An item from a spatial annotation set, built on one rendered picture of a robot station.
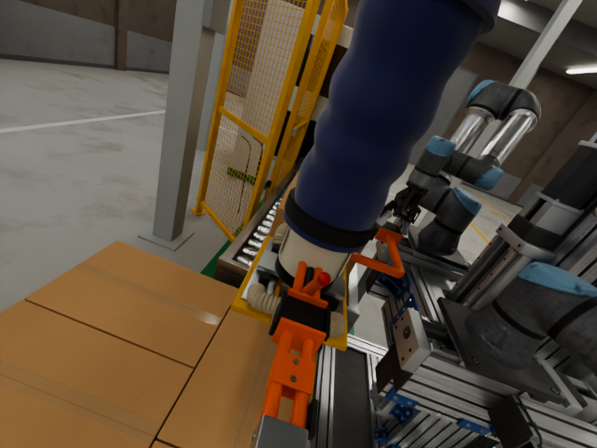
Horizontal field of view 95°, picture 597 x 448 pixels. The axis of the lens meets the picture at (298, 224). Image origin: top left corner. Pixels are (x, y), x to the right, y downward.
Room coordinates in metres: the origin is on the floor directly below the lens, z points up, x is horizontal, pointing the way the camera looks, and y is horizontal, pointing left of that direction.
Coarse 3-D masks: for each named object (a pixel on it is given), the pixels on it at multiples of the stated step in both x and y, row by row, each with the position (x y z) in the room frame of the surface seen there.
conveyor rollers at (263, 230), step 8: (280, 200) 2.01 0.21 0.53; (272, 208) 1.85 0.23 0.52; (272, 216) 1.68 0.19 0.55; (264, 224) 1.56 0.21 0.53; (256, 232) 1.41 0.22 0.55; (264, 232) 1.47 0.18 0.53; (256, 240) 1.38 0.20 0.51; (248, 248) 1.22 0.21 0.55; (256, 248) 1.29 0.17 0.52; (240, 256) 1.13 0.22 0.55; (248, 256) 1.20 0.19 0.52; (248, 264) 1.11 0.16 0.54
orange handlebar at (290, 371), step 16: (352, 256) 0.66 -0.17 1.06; (304, 272) 0.51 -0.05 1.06; (320, 272) 0.53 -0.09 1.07; (384, 272) 0.66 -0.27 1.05; (400, 272) 0.67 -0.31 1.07; (288, 336) 0.32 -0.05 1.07; (288, 352) 0.30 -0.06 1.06; (304, 352) 0.31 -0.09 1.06; (272, 368) 0.27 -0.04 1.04; (288, 368) 0.27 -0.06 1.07; (304, 368) 0.28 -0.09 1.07; (272, 384) 0.24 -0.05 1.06; (288, 384) 0.24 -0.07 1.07; (304, 384) 0.25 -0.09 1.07; (272, 400) 0.22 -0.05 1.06; (304, 400) 0.23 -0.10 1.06; (272, 416) 0.20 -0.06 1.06; (304, 416) 0.21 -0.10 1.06
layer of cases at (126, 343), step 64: (128, 256) 0.86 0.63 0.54; (0, 320) 0.45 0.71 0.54; (64, 320) 0.51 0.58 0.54; (128, 320) 0.59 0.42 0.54; (192, 320) 0.68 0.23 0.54; (256, 320) 0.79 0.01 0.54; (0, 384) 0.31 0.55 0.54; (64, 384) 0.36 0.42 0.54; (128, 384) 0.41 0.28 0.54; (192, 384) 0.48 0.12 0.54; (256, 384) 0.55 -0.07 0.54
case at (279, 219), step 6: (294, 180) 1.39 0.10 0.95; (294, 186) 1.32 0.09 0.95; (288, 192) 1.21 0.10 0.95; (282, 204) 1.05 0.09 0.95; (282, 210) 1.01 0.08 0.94; (276, 216) 1.01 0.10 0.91; (282, 216) 1.02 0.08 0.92; (276, 222) 1.01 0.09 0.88; (282, 222) 1.02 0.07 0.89; (270, 228) 1.02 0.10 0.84; (276, 228) 1.01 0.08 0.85; (270, 234) 1.01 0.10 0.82; (360, 252) 1.02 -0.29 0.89; (348, 264) 1.02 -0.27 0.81; (354, 264) 1.03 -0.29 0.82; (348, 270) 1.02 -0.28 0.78
